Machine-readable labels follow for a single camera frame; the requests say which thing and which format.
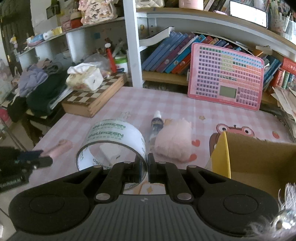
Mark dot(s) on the smartphone on shelf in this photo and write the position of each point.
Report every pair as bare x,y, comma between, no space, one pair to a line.
248,13

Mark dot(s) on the row of blue books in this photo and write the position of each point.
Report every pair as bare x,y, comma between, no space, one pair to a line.
175,51

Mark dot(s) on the white quilted pearl handbag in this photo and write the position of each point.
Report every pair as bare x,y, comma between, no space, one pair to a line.
149,3

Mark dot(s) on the stack of papers and books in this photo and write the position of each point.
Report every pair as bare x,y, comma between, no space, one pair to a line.
286,100

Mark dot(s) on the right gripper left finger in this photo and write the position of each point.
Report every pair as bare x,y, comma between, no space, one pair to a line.
115,179

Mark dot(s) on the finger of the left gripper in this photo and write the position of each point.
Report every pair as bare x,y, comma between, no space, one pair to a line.
29,155
41,162

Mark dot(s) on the pile of dark clothes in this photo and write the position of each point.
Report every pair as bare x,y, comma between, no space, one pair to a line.
40,88

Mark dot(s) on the clear packing tape roll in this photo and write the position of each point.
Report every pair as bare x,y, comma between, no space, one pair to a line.
112,141

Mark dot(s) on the pink fluffy plush ball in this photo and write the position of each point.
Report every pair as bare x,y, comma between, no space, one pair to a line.
174,140

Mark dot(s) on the white shelf frame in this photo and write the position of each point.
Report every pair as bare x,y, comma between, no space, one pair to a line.
140,23

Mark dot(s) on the pink keyboard learning board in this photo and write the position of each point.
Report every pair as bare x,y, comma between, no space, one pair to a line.
225,76

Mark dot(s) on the red dictionary books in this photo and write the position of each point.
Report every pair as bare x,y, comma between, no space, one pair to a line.
284,75

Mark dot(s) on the red pump bottle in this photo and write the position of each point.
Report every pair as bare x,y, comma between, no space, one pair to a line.
111,59

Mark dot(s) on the small dropper bottle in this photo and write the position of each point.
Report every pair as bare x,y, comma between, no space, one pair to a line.
157,124

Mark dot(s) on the pink stick handheld device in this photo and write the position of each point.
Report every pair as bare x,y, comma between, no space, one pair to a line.
62,147

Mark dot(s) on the yellow cardboard box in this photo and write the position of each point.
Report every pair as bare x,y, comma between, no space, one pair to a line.
266,165

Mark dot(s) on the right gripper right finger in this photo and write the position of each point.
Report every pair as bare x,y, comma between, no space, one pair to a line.
168,174

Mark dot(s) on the wooden checkered chess box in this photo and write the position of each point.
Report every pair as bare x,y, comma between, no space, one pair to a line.
87,104

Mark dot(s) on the white tissue pack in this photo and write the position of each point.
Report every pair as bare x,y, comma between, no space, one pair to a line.
84,77

